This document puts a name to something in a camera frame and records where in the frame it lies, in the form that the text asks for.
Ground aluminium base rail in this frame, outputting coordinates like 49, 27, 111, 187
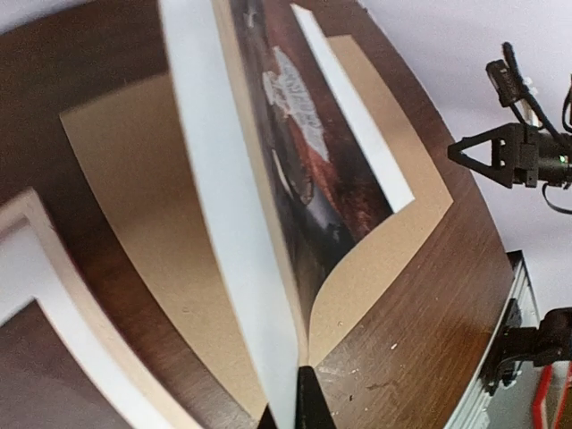
445, 250, 541, 428

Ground dark painting photo print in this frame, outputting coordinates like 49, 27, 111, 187
159, 1, 415, 428

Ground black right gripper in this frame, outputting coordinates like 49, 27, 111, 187
448, 122, 571, 188

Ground right camera cable black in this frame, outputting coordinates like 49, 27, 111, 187
485, 42, 571, 215

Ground brown backing board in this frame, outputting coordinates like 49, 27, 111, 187
61, 35, 452, 418

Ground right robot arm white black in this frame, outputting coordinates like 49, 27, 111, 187
448, 122, 571, 395

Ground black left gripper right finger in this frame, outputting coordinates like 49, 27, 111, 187
295, 366, 336, 429

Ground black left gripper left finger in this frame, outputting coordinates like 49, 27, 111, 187
258, 405, 277, 429

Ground light wood picture frame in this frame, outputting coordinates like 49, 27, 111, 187
1, 189, 200, 428

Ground white mat board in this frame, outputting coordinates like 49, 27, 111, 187
1, 223, 147, 428

